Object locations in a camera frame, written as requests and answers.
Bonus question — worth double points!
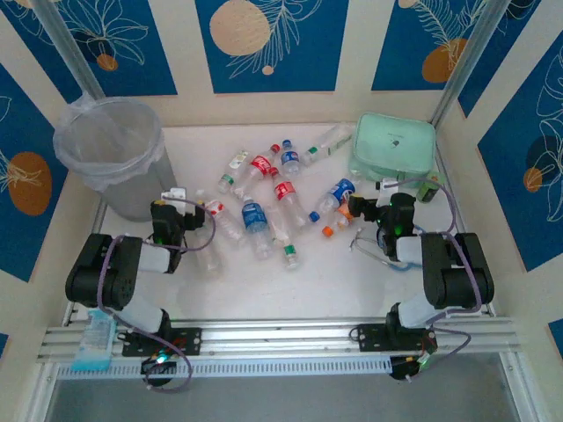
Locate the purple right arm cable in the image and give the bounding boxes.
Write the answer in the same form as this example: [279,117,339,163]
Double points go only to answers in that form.
[395,175,483,379]

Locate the grey round bin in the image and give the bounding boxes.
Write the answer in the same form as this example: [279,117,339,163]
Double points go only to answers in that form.
[53,97,179,222]

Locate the small green can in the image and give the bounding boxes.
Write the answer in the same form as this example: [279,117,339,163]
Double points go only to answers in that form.
[416,172,443,205]

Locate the small blue cap bottle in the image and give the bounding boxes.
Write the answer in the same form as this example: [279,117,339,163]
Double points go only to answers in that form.
[279,139,303,177]

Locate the aluminium frame post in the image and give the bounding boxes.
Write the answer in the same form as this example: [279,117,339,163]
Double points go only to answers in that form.
[30,0,106,100]
[429,0,514,127]

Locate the green band bottle white label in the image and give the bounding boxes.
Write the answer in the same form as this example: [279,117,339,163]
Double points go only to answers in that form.
[216,149,251,194]

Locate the large blue label bottle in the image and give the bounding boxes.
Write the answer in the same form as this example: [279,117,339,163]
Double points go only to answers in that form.
[240,197,274,261]

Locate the red white label bottle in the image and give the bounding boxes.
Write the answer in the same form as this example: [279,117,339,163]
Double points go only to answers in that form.
[195,188,248,251]

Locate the red cap cola bottle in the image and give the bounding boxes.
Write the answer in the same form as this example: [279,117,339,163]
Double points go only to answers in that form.
[235,143,282,199]
[268,166,309,229]

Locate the blue cap pepsi bottle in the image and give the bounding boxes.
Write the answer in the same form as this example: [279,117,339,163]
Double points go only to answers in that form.
[307,177,357,223]

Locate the black control board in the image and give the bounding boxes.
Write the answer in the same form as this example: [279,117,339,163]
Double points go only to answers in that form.
[390,353,435,382]
[140,351,179,375]

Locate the clear plastic bin liner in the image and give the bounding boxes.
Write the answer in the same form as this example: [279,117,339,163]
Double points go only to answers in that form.
[52,94,165,193]

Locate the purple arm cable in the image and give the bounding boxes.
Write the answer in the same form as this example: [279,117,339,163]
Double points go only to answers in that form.
[395,175,483,379]
[96,197,217,393]

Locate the small green band bottle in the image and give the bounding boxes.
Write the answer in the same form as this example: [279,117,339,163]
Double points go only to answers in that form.
[281,242,305,271]

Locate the white slotted cable duct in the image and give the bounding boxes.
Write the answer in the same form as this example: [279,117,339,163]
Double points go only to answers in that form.
[56,354,392,381]

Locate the mint green zip pouch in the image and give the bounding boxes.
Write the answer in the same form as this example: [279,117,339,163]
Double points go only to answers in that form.
[348,113,438,191]

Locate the green cap bottle white label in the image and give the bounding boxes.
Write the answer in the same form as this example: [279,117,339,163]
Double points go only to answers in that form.
[301,124,355,167]

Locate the orange cap clear bottle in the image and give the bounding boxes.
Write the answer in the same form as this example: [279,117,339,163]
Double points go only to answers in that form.
[320,201,355,239]

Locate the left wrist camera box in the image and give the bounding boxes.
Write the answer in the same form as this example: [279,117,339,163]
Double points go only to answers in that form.
[160,186,188,204]

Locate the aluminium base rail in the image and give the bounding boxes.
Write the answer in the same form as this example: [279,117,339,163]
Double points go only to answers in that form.
[37,315,523,366]

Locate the grey blue stethoscope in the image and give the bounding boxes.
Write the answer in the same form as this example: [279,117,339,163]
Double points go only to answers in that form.
[347,222,426,273]

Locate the aluminium side rail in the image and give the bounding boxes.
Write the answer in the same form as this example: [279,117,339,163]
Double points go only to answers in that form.
[435,131,496,317]

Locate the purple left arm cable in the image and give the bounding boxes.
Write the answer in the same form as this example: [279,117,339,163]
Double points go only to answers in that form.
[96,197,217,393]

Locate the clear unlabelled bottle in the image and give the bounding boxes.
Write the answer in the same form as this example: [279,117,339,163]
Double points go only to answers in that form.
[266,204,291,247]

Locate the light blue packet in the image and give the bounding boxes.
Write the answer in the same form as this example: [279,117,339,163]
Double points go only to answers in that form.
[69,309,118,371]

